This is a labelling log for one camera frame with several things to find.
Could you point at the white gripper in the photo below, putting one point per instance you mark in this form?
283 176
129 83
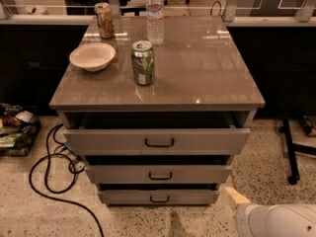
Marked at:
247 217

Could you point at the grey bottom drawer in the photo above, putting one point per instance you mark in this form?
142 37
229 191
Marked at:
158 194

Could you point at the grey drawer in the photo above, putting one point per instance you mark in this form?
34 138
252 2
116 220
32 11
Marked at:
158 194
159 134
157 169

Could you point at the grey middle drawer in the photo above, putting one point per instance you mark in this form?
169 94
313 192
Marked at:
157 169

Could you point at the grey top drawer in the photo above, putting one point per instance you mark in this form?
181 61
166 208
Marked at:
159 134

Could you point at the grey drawer cabinet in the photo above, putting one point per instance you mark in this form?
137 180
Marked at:
198 69

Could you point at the black stand leg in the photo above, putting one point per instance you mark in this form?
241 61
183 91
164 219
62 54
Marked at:
292 148

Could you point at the green soda can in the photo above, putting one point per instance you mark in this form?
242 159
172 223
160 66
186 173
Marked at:
142 60

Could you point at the clear plastic water bottle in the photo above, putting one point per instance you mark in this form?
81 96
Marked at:
155 21

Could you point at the white bowl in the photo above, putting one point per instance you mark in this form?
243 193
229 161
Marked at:
92 57

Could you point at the gold soda can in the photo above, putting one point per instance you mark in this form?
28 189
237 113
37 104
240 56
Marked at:
104 16

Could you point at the basket of snack bags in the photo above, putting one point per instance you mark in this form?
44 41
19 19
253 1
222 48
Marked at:
19 128

